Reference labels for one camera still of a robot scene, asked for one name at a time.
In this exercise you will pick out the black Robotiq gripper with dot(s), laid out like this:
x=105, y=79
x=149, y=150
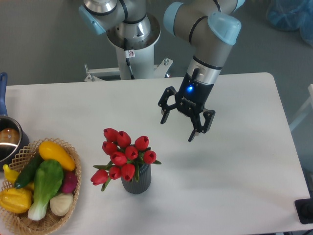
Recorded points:
x=193, y=98

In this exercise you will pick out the red tulip bouquet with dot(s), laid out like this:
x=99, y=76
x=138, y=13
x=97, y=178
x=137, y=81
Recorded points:
x=129, y=162

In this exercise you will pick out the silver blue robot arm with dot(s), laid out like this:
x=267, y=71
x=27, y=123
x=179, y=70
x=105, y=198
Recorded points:
x=207, y=25

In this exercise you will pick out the purple red radish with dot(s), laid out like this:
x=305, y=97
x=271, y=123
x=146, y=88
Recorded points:
x=69, y=183

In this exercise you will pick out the yellow squash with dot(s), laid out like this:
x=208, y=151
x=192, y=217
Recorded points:
x=49, y=150

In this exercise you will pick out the green bok choy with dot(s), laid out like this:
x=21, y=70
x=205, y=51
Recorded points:
x=48, y=179

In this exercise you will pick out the blue plastic bag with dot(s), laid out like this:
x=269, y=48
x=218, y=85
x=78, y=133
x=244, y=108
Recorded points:
x=292, y=15

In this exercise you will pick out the white onion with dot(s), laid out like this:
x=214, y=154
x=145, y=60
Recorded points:
x=61, y=203

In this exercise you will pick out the black device at edge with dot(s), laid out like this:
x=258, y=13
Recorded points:
x=304, y=208

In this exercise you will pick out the dark green cucumber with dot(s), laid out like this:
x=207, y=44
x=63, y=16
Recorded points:
x=27, y=174

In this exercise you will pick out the small yellow gourd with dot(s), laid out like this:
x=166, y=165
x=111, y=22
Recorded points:
x=11, y=176

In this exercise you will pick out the yellow bell pepper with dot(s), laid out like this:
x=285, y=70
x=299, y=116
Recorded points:
x=16, y=200

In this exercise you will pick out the woven wicker basket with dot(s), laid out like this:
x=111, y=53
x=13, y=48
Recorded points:
x=20, y=224

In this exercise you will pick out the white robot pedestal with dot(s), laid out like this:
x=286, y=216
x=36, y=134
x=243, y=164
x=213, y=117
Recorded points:
x=135, y=51

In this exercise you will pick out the white frame at right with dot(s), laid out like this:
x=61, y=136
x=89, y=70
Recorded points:
x=303, y=111

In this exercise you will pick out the blue handled saucepan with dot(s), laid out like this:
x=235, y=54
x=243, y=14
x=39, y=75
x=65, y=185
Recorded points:
x=12, y=136

